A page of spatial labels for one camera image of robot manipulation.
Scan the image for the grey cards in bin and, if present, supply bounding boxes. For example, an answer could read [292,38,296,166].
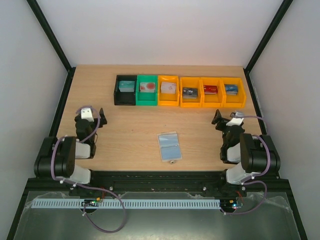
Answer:
[182,87,198,99]

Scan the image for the blue card in bin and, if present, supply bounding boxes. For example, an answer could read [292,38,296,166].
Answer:
[224,84,239,96]

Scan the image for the red white card green bin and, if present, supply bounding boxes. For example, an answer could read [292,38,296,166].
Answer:
[139,82,156,93]

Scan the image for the white slotted cable duct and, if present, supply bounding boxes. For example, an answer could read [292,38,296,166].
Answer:
[30,198,221,210]

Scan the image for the blue cards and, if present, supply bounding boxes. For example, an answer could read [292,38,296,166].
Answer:
[158,133,182,161]

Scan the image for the black storage bin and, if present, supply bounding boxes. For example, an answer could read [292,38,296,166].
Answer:
[113,75,137,106]

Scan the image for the black frame post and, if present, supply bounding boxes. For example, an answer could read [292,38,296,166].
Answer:
[26,0,75,74]
[244,0,293,75]

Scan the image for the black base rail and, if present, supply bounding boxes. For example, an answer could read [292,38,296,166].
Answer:
[23,170,293,199]

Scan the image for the black frame post right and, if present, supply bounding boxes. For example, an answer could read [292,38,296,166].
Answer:
[244,0,293,75]

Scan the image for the beige leather card holder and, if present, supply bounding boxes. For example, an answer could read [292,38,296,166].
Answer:
[156,130,184,166]

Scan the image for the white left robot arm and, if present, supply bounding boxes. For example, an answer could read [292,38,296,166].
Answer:
[33,106,108,185]

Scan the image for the red card in bin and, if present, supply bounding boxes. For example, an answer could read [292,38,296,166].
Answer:
[203,85,219,95]

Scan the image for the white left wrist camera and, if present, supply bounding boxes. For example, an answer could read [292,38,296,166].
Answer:
[80,107,94,122]

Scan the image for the yellow storage bin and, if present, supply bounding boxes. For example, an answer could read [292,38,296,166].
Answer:
[221,77,247,109]
[157,75,180,107]
[200,77,225,108]
[179,76,203,108]

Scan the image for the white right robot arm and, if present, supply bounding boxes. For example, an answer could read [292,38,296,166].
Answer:
[211,109,281,196]

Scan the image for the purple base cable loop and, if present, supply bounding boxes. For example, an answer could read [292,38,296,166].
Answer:
[82,186,127,233]

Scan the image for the white card in yellow bin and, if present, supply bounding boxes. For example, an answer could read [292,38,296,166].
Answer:
[160,81,177,95]

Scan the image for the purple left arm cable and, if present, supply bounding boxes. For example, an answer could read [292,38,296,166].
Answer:
[50,105,101,187]

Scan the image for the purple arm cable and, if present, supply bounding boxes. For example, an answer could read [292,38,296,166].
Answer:
[50,105,101,187]
[231,112,272,186]

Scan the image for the black frame post left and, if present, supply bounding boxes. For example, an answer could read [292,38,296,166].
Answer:
[26,0,75,74]

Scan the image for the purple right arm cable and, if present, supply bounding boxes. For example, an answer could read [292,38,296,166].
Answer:
[231,112,272,186]

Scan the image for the teal card in black bin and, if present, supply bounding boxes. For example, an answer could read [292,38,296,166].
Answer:
[118,80,136,93]

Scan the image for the green storage bin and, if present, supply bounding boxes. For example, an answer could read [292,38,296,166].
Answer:
[135,75,158,106]

